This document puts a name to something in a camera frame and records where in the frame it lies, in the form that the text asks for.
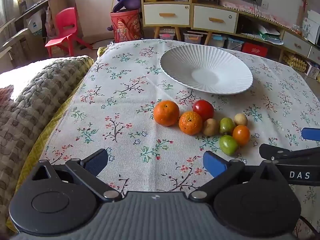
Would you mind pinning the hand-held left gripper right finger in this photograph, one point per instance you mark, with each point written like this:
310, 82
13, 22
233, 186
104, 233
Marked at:
215, 163

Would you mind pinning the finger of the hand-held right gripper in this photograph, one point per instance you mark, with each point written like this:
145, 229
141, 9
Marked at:
275, 151
311, 133

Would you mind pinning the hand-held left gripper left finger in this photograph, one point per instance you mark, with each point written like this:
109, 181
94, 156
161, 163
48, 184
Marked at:
96, 161

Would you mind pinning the green jujube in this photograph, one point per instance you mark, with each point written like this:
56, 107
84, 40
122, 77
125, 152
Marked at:
226, 125
228, 145

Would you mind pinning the small orange tomato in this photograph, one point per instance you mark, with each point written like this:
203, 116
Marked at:
241, 135

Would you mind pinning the pale brown round fruit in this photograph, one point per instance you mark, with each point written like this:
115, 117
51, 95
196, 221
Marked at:
240, 119

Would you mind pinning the orange mandarin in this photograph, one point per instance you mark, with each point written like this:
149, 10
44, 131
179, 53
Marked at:
190, 123
166, 113

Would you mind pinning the red tomato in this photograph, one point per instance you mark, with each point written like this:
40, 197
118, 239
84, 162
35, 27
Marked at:
203, 109

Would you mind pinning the white ribbed plate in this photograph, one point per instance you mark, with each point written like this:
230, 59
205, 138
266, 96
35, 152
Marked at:
207, 77

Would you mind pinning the floral tablecloth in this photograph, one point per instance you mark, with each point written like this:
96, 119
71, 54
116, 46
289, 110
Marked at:
125, 120

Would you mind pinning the yellow mat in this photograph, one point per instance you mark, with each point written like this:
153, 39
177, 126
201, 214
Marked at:
40, 145

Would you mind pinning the yellow toy blocks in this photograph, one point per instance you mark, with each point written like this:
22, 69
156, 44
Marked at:
295, 62

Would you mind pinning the brown quilted blanket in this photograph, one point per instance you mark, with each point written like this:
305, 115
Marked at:
32, 100

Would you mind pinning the low wooden shelf unit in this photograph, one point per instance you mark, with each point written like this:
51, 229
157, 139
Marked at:
295, 43

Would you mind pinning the red flat box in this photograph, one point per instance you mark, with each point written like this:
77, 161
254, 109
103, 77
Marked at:
255, 49

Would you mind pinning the green and white bag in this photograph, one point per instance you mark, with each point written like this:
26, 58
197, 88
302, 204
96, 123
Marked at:
268, 33

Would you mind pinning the clear storage box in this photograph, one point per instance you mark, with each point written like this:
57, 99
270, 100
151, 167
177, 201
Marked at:
217, 41
235, 44

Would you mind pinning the black device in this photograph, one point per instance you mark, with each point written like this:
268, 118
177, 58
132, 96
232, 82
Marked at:
245, 25

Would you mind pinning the red plastic chair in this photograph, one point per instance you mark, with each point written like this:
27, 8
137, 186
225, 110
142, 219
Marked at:
65, 35

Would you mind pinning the clear box with pink contents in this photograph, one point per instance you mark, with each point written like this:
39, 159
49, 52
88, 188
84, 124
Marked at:
166, 34

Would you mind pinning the red printed bucket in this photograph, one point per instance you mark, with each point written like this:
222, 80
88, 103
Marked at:
125, 26

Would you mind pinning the wooden cabinet with white drawer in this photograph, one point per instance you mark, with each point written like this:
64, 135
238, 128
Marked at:
215, 20
166, 15

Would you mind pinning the pink lace cloth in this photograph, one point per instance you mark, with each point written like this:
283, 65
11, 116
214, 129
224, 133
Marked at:
240, 5

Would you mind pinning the wooden bookshelf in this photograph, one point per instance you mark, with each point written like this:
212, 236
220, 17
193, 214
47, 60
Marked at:
32, 10

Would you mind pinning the white wall outlet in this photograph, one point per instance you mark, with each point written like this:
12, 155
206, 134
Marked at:
265, 4

